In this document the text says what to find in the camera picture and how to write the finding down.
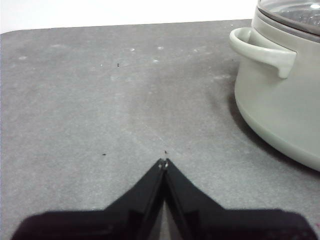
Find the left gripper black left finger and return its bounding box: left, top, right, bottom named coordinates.
left=10, top=158, right=166, bottom=240

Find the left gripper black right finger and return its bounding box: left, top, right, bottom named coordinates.
left=163, top=157, right=317, bottom=240

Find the glass lid with green knob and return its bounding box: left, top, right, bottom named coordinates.
left=255, top=0, right=320, bottom=44

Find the pale green electric cooking pot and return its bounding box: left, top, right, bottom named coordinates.
left=229, top=5, right=320, bottom=173

